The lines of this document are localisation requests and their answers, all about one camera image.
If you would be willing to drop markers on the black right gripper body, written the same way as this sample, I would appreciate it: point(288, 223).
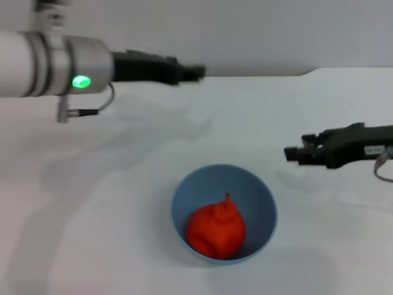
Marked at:
point(353, 144)

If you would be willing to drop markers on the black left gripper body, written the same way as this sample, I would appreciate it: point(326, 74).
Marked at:
point(144, 67)

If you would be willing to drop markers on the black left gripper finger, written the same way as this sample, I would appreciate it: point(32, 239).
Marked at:
point(192, 72)

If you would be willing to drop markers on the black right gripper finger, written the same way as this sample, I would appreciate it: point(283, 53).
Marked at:
point(304, 155)
point(311, 139)

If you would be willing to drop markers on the blue ceramic bowl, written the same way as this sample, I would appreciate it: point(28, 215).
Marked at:
point(258, 196)

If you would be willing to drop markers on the orange toy fruit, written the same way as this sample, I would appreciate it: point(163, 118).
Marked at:
point(215, 230)

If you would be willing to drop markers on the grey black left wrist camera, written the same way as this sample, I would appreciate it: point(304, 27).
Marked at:
point(49, 15)

